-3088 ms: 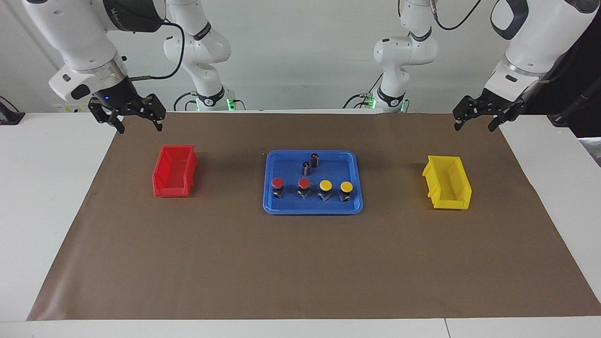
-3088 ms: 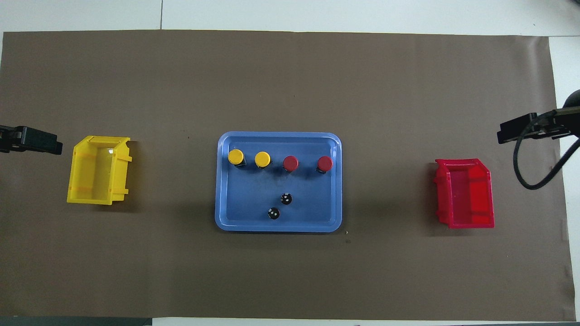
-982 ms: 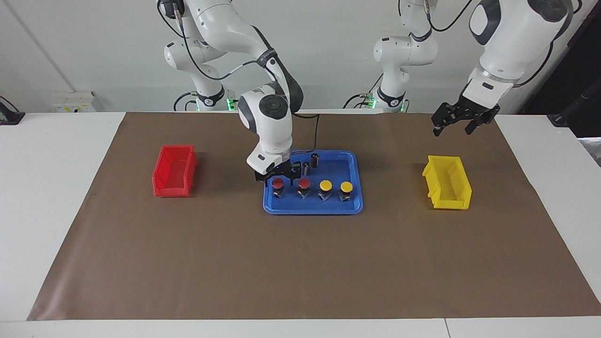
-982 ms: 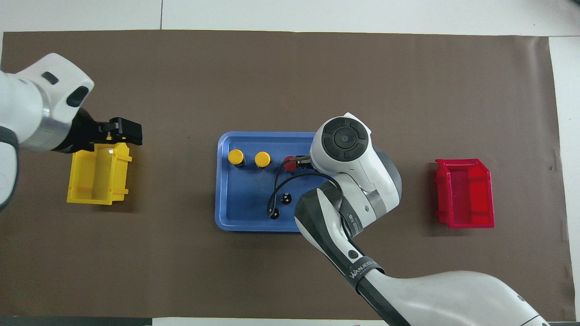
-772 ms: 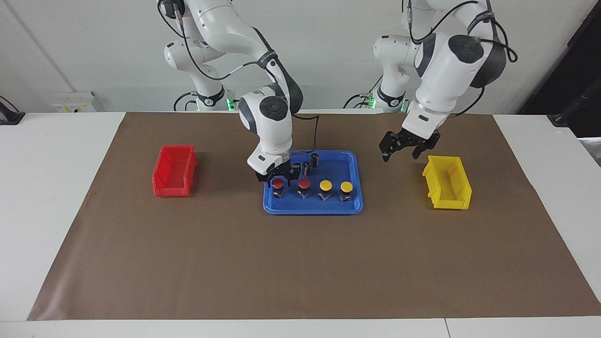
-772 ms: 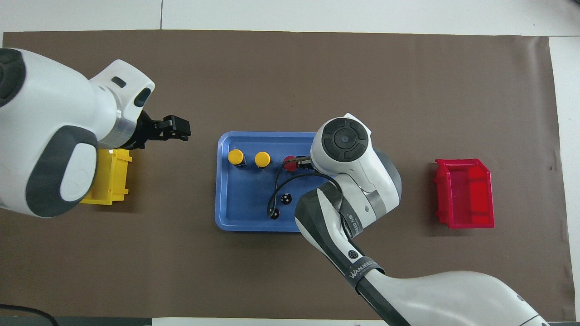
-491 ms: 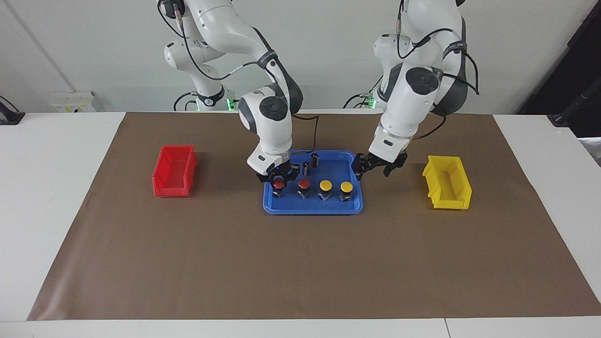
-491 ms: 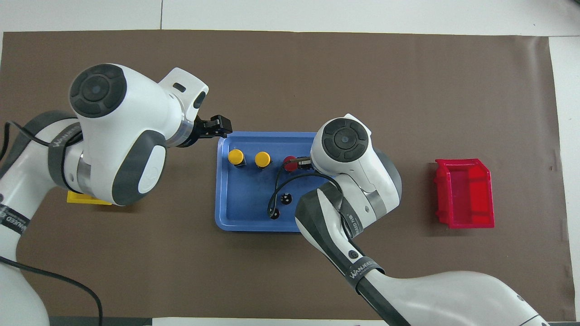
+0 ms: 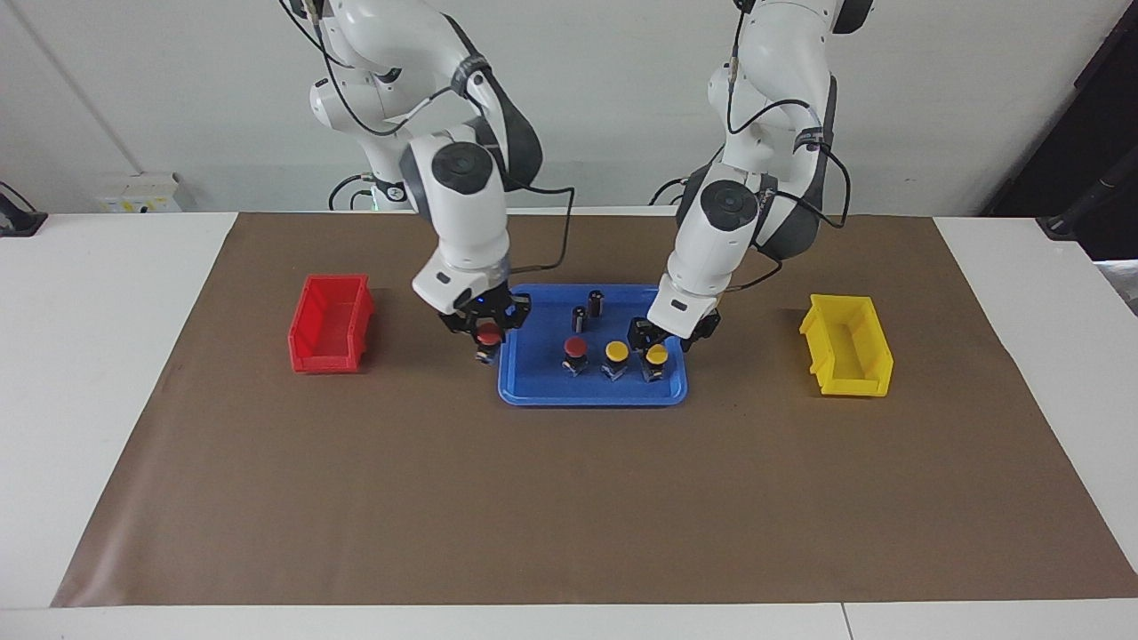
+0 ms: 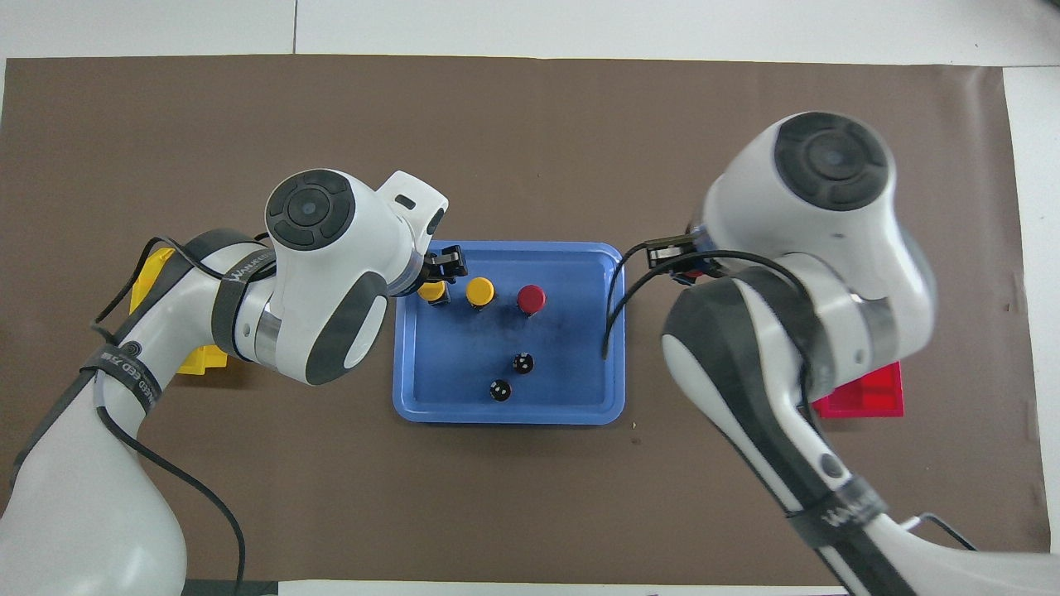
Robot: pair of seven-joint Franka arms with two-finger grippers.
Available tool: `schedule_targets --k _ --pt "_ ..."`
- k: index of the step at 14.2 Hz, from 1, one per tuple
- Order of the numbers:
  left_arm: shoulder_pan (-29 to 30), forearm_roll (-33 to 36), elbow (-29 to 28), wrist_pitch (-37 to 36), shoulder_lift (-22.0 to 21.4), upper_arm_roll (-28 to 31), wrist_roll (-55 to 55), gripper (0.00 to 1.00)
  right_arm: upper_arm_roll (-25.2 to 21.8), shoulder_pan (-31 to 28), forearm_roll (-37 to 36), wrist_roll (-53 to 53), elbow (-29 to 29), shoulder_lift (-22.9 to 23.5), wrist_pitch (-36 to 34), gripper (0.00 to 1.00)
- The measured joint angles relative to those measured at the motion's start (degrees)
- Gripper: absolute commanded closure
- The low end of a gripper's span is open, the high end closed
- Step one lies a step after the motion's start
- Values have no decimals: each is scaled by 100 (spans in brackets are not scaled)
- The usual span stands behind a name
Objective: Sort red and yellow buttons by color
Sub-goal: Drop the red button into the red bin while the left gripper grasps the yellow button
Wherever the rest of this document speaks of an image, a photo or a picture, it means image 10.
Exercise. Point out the brown paper table mat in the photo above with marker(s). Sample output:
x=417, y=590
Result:
x=530, y=124

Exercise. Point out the yellow plastic bin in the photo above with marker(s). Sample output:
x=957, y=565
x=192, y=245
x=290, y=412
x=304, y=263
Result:
x=203, y=360

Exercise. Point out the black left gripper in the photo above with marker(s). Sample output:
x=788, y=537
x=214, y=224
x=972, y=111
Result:
x=433, y=266

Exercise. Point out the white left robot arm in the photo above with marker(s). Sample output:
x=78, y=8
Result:
x=315, y=273

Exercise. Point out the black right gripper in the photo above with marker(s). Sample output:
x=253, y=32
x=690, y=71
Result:
x=671, y=251

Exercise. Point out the red plastic bin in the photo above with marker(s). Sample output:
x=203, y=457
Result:
x=869, y=397

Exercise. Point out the blue plastic tray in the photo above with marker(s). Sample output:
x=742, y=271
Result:
x=464, y=364

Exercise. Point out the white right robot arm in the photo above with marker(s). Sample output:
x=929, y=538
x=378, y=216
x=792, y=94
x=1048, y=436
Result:
x=828, y=215

